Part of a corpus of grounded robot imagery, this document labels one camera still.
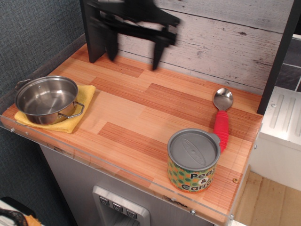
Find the black shelf post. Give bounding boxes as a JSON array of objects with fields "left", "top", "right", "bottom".
[
  {"left": 79, "top": 0, "right": 106, "bottom": 63},
  {"left": 257, "top": 0, "right": 301, "bottom": 115}
]

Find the yellow rag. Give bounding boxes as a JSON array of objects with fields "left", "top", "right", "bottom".
[{"left": 14, "top": 84, "right": 96, "bottom": 134}]

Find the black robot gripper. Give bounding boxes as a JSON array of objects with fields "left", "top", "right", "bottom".
[{"left": 90, "top": 0, "right": 180, "bottom": 70}]

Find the stainless steel pot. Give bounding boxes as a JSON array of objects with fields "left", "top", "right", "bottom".
[{"left": 15, "top": 75, "right": 85, "bottom": 125}]

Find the red handled metal spoon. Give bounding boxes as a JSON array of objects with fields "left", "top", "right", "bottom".
[{"left": 213, "top": 88, "right": 233, "bottom": 152}]

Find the black right shelf post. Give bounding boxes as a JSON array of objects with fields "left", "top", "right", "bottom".
[{"left": 257, "top": 0, "right": 301, "bottom": 115}]

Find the orange cloth at corner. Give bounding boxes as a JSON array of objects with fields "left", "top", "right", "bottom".
[{"left": 24, "top": 215, "right": 43, "bottom": 226}]

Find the black left shelf post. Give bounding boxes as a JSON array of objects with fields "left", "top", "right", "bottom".
[{"left": 79, "top": 0, "right": 106, "bottom": 63}]

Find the white toy sink unit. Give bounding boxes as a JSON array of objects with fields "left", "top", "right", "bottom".
[{"left": 248, "top": 34, "right": 301, "bottom": 192}]

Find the black sleeved cable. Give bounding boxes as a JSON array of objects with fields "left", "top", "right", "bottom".
[{"left": 0, "top": 208, "right": 26, "bottom": 226}]

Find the peas and carrots can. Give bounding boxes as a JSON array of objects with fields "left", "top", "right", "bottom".
[{"left": 167, "top": 128, "right": 221, "bottom": 193}]

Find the silver toy fridge dispenser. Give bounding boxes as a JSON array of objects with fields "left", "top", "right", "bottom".
[{"left": 93, "top": 186, "right": 151, "bottom": 226}]

